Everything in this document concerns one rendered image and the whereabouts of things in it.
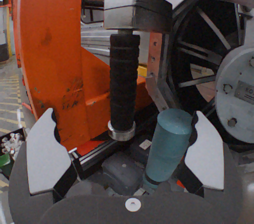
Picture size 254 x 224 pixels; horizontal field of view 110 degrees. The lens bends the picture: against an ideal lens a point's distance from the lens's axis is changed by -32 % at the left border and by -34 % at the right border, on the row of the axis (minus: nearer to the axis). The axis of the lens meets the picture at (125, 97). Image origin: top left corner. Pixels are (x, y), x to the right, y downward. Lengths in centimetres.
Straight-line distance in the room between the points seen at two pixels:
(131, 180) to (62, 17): 58
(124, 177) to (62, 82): 41
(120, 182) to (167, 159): 29
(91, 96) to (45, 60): 21
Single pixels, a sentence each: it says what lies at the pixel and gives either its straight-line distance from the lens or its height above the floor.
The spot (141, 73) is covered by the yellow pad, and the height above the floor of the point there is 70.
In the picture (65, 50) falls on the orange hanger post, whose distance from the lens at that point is 35.
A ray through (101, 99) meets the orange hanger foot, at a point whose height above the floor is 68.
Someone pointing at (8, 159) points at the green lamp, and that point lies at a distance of 37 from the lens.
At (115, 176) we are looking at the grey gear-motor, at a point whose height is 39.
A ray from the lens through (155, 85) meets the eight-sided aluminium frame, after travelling 39.
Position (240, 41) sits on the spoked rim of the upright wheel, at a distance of 43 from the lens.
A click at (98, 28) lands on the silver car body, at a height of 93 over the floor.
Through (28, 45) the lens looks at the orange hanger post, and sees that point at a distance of 33.
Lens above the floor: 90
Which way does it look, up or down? 28 degrees down
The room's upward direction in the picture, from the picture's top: 3 degrees clockwise
